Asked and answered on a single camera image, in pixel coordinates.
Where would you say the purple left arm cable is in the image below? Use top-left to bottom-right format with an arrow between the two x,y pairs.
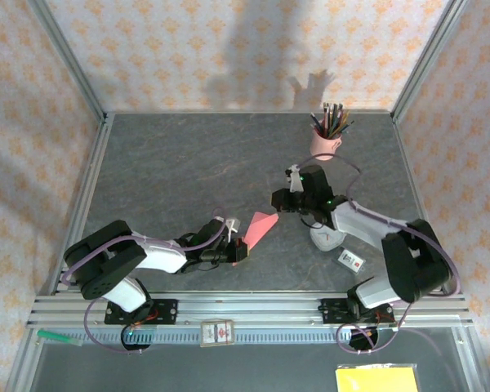
60,207 -> 229,356

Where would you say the thin aluminium table rail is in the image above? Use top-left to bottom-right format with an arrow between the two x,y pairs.
105,108 -> 394,117

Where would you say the clear packed card with red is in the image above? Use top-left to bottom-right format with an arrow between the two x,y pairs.
333,247 -> 367,274

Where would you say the grey slotted cable duct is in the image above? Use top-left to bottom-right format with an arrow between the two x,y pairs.
73,328 -> 395,347

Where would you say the pink pencil cup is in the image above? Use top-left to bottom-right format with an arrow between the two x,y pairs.
309,129 -> 344,162

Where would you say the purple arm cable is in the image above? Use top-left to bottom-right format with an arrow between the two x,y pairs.
293,154 -> 461,355
60,207 -> 229,356

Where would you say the yellow colored pencil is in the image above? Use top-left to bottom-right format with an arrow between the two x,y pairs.
331,109 -> 350,138

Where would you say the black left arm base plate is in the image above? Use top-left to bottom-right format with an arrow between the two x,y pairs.
104,297 -> 179,327

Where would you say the aluminium frame post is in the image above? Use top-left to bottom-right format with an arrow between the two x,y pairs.
390,0 -> 471,123
26,0 -> 109,123

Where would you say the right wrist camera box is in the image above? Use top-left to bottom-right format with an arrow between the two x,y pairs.
285,164 -> 305,193

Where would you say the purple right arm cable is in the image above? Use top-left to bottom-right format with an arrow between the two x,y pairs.
293,154 -> 461,355

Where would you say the green marker pen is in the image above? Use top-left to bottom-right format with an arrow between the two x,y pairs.
36,328 -> 84,348

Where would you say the yellow paper pack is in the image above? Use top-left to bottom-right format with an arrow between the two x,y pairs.
335,364 -> 421,392

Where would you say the lower aluminium frame bar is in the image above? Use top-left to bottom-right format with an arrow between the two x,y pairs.
3,326 -> 46,392
452,326 -> 488,392

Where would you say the small playing card box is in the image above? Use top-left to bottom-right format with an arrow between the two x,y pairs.
199,319 -> 234,349

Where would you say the aluminium table side rail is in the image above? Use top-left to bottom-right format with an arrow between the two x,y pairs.
47,113 -> 116,296
390,113 -> 451,296

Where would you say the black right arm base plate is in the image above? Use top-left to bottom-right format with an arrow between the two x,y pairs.
320,296 -> 394,327

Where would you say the pink square paper sheet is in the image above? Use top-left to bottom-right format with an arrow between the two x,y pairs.
231,211 -> 279,269

